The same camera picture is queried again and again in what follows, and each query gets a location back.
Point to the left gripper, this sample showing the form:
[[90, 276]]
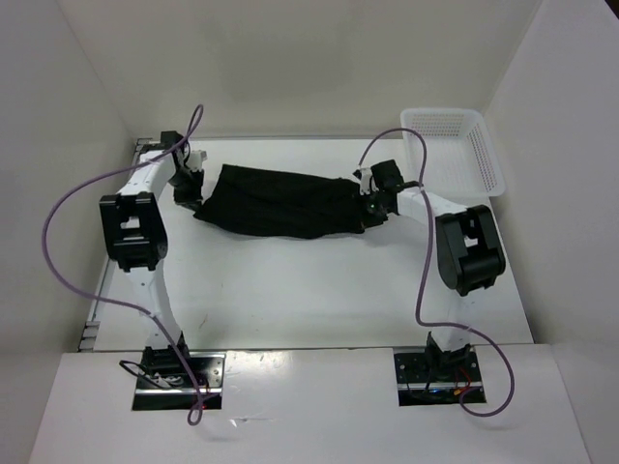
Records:
[[191, 199]]

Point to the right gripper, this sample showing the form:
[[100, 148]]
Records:
[[364, 219]]

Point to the black shorts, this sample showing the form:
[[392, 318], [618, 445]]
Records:
[[267, 203]]

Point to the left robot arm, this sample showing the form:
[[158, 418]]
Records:
[[135, 238]]

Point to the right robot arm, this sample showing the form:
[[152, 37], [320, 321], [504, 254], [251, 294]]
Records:
[[462, 246]]

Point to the white plastic basket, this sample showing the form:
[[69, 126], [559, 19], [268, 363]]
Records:
[[455, 148]]

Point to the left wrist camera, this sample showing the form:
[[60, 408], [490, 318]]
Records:
[[195, 159]]

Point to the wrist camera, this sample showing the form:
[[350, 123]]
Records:
[[365, 178], [195, 159]]

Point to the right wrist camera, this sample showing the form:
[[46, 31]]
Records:
[[365, 178]]

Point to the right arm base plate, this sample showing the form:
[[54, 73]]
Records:
[[419, 384]]

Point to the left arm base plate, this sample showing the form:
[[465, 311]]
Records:
[[172, 389]]

